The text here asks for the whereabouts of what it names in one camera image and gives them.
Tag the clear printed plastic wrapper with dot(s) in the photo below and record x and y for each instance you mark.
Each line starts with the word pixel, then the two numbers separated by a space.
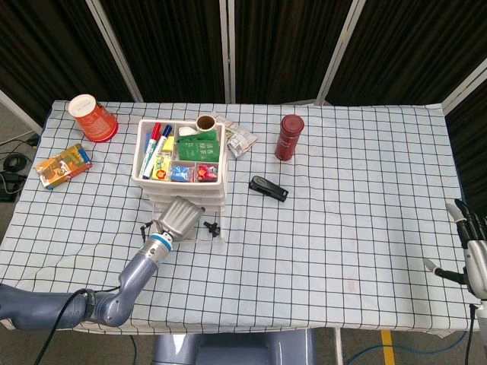
pixel 228 121

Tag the white plastic drawer organizer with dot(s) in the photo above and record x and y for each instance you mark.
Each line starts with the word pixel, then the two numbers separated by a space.
pixel 224 171

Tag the green tea packet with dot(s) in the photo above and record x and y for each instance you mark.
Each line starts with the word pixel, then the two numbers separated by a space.
pixel 198 148

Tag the silver snack packet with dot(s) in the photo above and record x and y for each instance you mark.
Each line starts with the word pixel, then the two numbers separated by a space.
pixel 241 143

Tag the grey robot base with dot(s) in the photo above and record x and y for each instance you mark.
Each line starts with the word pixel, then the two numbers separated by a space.
pixel 236 348

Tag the white metal table leg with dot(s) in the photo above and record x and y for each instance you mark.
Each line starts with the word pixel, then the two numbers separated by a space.
pixel 338 348

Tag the orange paper cup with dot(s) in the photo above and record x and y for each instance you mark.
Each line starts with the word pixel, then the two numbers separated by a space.
pixel 95 121

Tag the red small packet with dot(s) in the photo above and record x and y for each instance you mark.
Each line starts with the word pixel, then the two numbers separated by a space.
pixel 206 173

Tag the yellow lion candy pack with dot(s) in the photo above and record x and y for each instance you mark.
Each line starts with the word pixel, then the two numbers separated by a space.
pixel 161 169

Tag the black stapler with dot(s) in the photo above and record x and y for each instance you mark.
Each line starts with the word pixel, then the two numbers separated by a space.
pixel 268 188

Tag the red thermos bottle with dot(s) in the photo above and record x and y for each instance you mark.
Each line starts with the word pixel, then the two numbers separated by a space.
pixel 288 138

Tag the yellow sticky note pad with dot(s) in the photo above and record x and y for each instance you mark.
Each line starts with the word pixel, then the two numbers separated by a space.
pixel 168 143

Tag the checked white tablecloth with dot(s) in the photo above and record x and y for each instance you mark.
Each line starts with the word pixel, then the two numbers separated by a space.
pixel 266 266

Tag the blue capped whiteboard marker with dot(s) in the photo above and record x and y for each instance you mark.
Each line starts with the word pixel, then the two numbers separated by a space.
pixel 166 131

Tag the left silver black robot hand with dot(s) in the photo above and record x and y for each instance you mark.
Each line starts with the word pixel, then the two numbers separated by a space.
pixel 180 218

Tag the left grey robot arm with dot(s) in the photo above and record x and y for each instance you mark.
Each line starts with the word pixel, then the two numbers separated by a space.
pixel 133 277

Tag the blue small packet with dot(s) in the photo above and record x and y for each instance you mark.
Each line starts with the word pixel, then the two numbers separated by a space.
pixel 180 172

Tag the black power adapter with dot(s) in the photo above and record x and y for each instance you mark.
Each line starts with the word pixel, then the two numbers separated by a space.
pixel 9 186

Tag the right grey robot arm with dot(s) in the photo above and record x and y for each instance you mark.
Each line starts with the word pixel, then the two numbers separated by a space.
pixel 482 327

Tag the small black plastic part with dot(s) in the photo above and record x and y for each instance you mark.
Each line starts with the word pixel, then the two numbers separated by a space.
pixel 211 228

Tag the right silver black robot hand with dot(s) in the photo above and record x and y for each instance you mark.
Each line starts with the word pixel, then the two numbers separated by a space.
pixel 479 262

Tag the white cloth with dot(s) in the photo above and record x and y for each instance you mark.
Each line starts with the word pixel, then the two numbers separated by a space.
pixel 186 131

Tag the black folding screen partition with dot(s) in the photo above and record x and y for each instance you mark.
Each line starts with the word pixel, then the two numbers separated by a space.
pixel 228 49

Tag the orange printed carton box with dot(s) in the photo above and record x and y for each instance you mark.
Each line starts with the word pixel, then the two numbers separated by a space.
pixel 62 165

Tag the brown cardboard roll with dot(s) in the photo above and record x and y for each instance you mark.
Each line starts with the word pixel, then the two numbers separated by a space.
pixel 206 122

